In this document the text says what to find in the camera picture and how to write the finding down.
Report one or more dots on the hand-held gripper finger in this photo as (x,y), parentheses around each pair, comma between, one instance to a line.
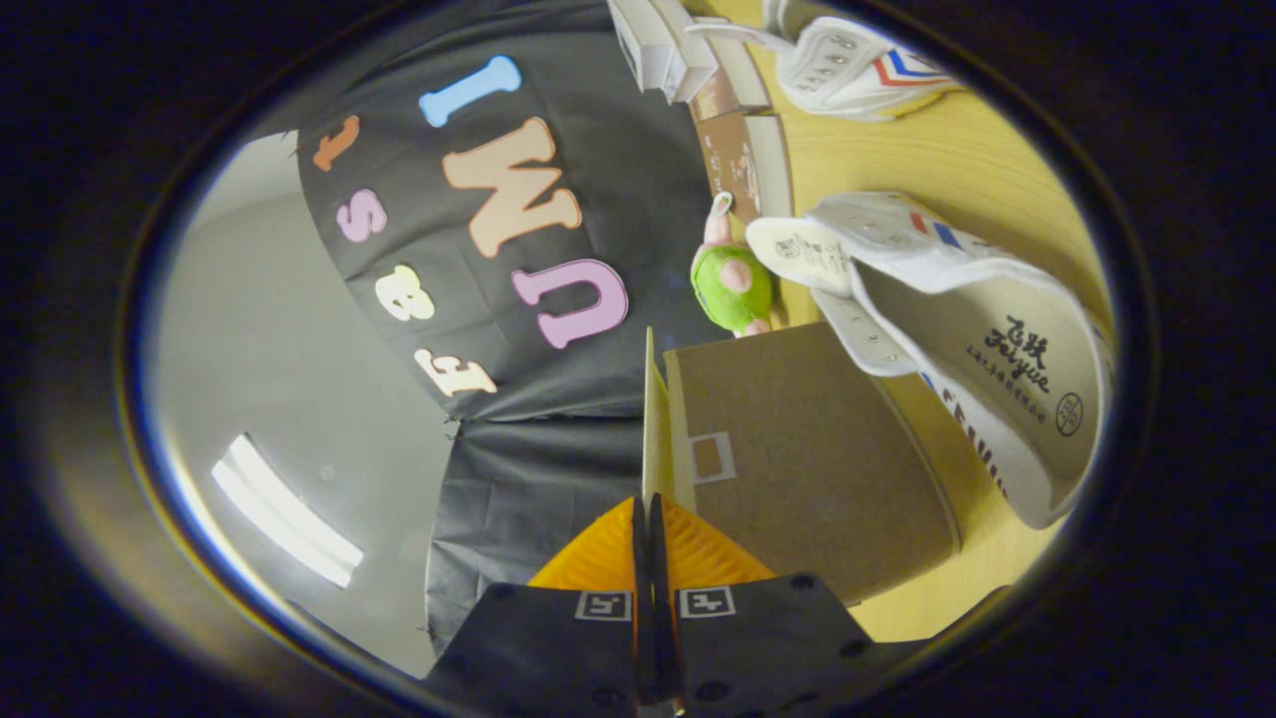
(641,578)
(659,578)

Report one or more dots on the beige fabric storage box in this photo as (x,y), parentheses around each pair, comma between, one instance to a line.
(797,469)

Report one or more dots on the white canvas shoe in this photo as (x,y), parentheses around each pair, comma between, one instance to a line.
(847,70)
(997,329)

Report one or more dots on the green and pink plush toy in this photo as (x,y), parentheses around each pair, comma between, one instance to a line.
(733,294)

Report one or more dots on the ceiling light panel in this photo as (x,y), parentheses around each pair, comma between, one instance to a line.
(284,514)

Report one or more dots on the brown book with cake print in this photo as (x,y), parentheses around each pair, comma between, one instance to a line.
(728,160)

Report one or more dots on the dark brown book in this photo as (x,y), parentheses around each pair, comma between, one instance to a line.
(718,98)

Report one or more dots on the white book with patterned cover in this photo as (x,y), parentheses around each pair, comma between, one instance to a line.
(693,60)

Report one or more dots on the white book with dark picture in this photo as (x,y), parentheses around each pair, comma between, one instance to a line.
(638,40)

